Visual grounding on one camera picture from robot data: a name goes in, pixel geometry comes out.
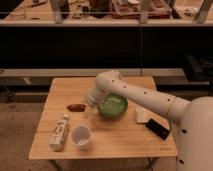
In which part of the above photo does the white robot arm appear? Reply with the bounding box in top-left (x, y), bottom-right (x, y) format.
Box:
top-left (85, 70), bottom-right (213, 171)

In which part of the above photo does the white ceramic cup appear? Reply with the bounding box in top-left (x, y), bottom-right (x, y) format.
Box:
top-left (71, 125), bottom-right (91, 150)

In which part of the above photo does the green bowl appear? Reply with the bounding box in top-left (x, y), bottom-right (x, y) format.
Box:
top-left (97, 94), bottom-right (128, 119)

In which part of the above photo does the wooden folding table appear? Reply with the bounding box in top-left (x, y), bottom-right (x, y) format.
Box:
top-left (29, 77), bottom-right (177, 161)

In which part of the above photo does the white plastic bottle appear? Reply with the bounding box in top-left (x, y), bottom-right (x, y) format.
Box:
top-left (49, 114), bottom-right (69, 152)

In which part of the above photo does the white sponge block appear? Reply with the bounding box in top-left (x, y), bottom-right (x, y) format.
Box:
top-left (135, 107), bottom-right (148, 124)

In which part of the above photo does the black rectangular block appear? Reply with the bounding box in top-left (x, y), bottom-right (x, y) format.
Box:
top-left (145, 119), bottom-right (170, 140)

